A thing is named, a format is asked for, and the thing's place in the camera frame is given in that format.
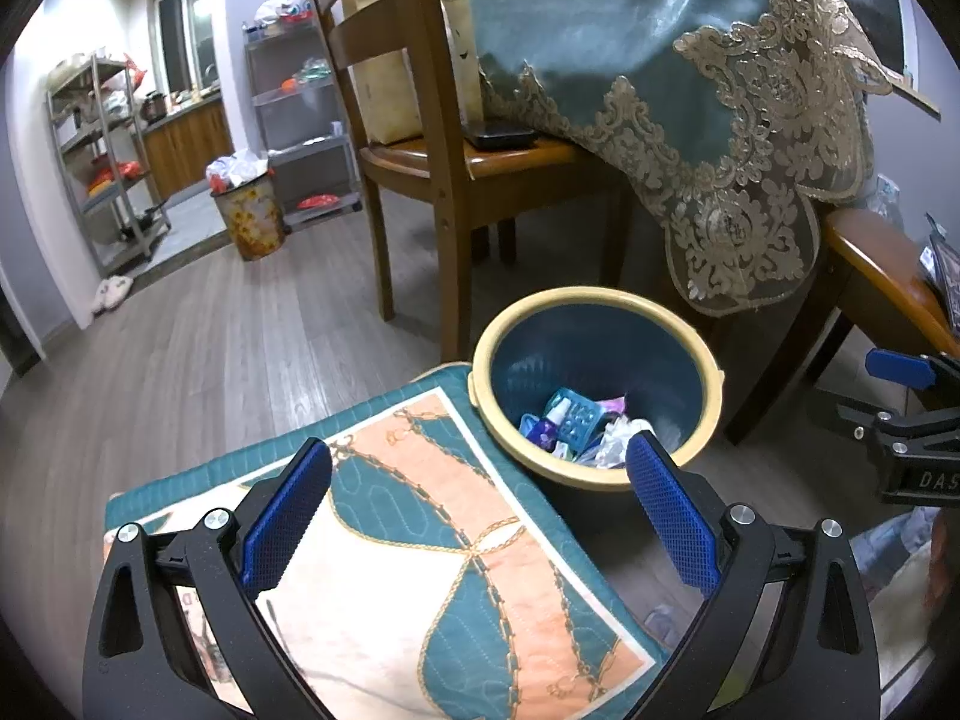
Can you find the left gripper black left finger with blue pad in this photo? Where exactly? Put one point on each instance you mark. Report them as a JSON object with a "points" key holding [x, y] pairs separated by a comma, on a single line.
{"points": [[140, 658]]}

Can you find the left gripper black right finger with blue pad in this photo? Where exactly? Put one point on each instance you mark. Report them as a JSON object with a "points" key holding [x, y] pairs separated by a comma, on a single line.
{"points": [[819, 658]]}

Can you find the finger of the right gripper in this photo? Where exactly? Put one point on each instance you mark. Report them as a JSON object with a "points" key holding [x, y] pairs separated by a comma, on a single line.
{"points": [[900, 368]]}

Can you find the blue white snack wrapper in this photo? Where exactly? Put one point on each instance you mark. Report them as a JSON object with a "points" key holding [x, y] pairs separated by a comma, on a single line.
{"points": [[572, 425]]}

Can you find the floral patterned trash can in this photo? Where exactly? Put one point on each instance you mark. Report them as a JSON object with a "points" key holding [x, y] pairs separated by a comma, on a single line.
{"points": [[242, 188]]}

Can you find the white crumpled tissue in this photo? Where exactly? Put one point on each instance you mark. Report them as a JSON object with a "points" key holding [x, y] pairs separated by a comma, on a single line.
{"points": [[608, 450]]}

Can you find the wooden chair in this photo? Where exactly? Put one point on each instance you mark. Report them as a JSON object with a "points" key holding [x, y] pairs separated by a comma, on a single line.
{"points": [[867, 277], [467, 190]]}

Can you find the teal and cream floor mat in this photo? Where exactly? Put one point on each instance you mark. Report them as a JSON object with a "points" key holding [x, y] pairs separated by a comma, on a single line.
{"points": [[436, 581]]}

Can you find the blue bin with yellow rim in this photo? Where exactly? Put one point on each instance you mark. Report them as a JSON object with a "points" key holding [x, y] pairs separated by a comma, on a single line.
{"points": [[601, 343]]}

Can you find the white slippers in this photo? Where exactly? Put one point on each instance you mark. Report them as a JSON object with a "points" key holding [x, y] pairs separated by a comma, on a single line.
{"points": [[111, 293]]}

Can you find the teal lace tablecloth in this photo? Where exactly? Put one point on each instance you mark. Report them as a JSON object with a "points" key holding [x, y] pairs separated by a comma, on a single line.
{"points": [[735, 121]]}

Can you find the wooden kitchen cabinet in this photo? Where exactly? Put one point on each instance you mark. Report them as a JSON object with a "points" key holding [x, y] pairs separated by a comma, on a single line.
{"points": [[180, 146]]}

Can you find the grey rolling shelf unit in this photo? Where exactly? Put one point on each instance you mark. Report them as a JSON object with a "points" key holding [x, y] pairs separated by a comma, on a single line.
{"points": [[302, 128]]}

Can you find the black phone on chair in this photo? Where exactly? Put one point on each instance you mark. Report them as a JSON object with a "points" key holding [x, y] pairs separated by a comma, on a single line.
{"points": [[498, 136]]}

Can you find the grey metal shelf rack left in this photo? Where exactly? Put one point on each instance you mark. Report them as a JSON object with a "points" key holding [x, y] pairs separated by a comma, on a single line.
{"points": [[94, 124]]}

